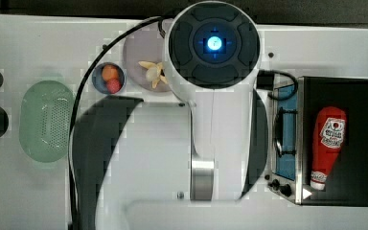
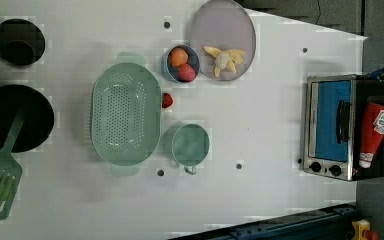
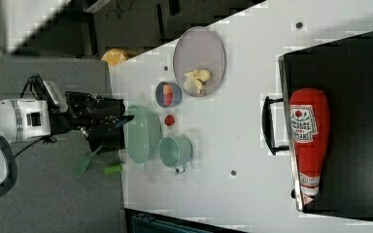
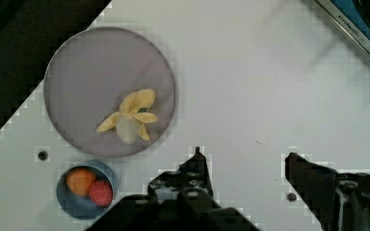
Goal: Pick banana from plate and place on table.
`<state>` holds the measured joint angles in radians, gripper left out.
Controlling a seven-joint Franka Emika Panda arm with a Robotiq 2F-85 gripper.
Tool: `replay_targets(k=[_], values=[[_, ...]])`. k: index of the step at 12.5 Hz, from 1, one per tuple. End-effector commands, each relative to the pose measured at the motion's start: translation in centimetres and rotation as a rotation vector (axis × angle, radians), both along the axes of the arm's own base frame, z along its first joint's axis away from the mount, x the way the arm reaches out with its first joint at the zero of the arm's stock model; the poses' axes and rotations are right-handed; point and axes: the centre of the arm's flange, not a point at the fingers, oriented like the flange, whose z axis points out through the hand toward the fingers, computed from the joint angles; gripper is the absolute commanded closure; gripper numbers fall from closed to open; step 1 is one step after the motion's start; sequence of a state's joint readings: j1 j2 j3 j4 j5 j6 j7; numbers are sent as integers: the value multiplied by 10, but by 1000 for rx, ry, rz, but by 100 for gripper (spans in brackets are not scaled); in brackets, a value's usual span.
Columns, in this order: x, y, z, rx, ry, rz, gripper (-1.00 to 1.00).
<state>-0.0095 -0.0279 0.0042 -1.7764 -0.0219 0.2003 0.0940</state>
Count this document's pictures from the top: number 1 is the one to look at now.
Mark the plush peeled banana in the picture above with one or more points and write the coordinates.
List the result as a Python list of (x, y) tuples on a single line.
[(154, 72)]

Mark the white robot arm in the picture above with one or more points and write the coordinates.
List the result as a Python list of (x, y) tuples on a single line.
[(211, 59)]

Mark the grey round plate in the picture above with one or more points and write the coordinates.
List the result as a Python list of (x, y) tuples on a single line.
[(143, 45)]

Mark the red toy strawberry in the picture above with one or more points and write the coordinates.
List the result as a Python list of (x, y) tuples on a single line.
[(113, 86)]

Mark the orange toy fruit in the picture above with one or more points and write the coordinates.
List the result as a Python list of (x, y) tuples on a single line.
[(110, 72)]

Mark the small blue bowl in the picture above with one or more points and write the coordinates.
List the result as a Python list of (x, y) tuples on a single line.
[(100, 84)]

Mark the toy toaster oven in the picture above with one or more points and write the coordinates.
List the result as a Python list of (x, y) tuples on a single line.
[(293, 115)]

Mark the green perforated colander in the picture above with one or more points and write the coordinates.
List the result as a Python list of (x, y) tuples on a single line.
[(44, 121)]

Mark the plush ketchup bottle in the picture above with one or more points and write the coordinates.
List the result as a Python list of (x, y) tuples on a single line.
[(327, 141)]

